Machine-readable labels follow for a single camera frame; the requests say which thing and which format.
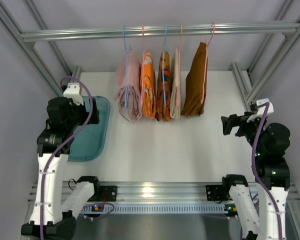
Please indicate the grey slotted cable duct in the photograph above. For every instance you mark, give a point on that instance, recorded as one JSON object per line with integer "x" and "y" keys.
{"x": 154, "y": 208}

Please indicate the teal plastic basket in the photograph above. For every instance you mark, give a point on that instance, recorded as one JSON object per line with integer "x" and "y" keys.
{"x": 90, "y": 142}

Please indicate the pink wire hanger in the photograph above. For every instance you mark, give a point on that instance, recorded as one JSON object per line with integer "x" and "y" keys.
{"x": 180, "y": 62}
{"x": 143, "y": 67}
{"x": 207, "y": 44}

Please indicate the orange white tie-dye trousers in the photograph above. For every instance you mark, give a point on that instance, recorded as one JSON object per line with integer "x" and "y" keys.
{"x": 149, "y": 104}

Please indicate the aluminium hanging rail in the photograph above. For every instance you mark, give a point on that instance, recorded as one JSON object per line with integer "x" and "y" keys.
{"x": 261, "y": 27}

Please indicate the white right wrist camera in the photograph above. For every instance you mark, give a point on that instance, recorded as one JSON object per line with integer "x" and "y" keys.
{"x": 258, "y": 107}

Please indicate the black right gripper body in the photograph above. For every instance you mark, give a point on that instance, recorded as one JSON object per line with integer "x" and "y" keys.
{"x": 232, "y": 123}

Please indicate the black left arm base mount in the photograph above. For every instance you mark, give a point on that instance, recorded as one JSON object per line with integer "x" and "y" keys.
{"x": 106, "y": 193}

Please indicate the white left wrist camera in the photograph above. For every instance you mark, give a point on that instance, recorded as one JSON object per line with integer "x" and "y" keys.
{"x": 73, "y": 91}

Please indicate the beige trousers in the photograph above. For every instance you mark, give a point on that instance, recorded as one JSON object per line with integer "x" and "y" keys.
{"x": 175, "y": 97}

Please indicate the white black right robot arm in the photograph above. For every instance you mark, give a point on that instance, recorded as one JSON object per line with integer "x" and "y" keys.
{"x": 272, "y": 178}

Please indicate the orange brown patterned trousers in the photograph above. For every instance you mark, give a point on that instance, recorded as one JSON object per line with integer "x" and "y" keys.
{"x": 162, "y": 112}

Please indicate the aluminium left frame strut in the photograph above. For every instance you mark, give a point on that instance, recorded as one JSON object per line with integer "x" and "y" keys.
{"x": 13, "y": 28}

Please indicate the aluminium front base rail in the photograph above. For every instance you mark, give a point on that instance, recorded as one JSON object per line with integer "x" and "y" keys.
{"x": 160, "y": 192}

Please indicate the blue wire hanger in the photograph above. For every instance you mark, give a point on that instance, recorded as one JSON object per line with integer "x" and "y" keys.
{"x": 165, "y": 50}
{"x": 127, "y": 51}

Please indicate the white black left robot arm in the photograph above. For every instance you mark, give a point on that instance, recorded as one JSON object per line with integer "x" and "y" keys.
{"x": 52, "y": 218}

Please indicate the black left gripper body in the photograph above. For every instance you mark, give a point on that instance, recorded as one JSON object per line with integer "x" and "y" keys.
{"x": 91, "y": 111}

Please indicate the pink trousers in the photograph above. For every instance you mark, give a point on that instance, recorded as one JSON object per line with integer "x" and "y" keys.
{"x": 133, "y": 112}

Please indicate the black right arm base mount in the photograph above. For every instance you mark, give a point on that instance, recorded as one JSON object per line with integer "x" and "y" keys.
{"x": 217, "y": 193}

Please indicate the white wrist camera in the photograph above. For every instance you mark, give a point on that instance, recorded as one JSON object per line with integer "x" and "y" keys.
{"x": 73, "y": 91}
{"x": 258, "y": 107}

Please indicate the aluminium frame strut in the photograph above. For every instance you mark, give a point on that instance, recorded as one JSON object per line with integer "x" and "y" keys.
{"x": 13, "y": 28}
{"x": 249, "y": 89}

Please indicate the aluminium right frame strut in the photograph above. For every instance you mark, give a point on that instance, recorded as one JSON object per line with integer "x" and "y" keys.
{"x": 249, "y": 89}

